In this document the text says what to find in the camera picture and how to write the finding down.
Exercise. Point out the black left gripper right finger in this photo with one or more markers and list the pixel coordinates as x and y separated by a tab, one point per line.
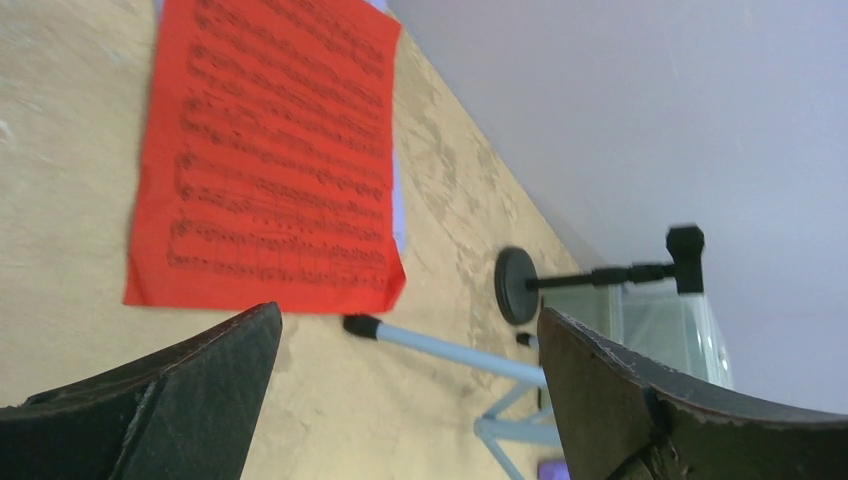
621	415

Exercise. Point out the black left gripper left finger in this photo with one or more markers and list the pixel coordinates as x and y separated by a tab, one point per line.
188	411

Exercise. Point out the purple microphone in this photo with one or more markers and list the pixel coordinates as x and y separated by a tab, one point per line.
553	469

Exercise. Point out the black round-base clamp stand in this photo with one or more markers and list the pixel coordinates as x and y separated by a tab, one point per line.
517	286

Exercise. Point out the red folder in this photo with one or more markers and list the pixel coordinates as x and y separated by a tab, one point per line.
267	169

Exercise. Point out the translucent green storage box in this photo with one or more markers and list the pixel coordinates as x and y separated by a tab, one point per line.
679	331

